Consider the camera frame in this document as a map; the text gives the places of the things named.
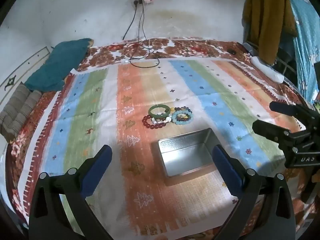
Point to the grey folded quilt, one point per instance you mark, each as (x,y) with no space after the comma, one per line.
(17,115)

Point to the teal pillow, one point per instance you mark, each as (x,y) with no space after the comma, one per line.
(57,65)

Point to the green jade bangle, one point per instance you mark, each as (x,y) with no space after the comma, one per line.
(156,116)

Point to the white bundle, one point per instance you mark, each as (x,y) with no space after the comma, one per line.
(267,70)

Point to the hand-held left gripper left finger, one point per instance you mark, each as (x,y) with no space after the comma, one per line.
(100,170)

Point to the white decorated headboard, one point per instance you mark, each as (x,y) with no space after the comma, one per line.
(22,67)

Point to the striped colourful cloth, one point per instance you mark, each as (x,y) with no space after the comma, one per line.
(175,80)

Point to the silver metal tin box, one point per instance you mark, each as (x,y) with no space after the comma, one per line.
(185,157)

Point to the blue printed curtain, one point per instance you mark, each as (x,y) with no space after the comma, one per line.
(307,42)

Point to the red floral bedsheet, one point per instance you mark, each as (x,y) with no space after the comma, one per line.
(200,47)

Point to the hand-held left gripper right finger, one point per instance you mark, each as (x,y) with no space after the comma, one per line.
(225,170)

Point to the mustard jacket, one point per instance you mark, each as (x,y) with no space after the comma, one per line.
(267,17)

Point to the white power strip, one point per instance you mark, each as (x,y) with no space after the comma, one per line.
(147,0)

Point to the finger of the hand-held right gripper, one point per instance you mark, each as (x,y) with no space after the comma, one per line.
(285,108)
(267,130)

